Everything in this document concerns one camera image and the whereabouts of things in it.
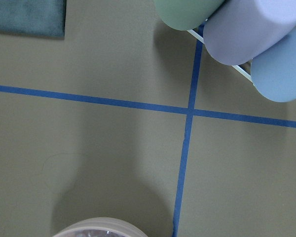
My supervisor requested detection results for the green cup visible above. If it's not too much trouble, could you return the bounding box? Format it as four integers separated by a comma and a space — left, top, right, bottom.
154, 0, 224, 31

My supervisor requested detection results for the pink bowl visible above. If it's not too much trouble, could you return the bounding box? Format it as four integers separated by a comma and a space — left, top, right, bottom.
54, 217, 147, 237

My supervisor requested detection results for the purple cup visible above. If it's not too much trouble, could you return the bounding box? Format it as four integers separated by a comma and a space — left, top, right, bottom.
203, 0, 296, 66

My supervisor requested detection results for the blue cup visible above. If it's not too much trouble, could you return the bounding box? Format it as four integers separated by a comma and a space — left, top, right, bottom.
251, 27, 296, 102

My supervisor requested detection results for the grey folded cloth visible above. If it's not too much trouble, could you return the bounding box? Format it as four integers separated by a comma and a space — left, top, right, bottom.
0, 0, 67, 38

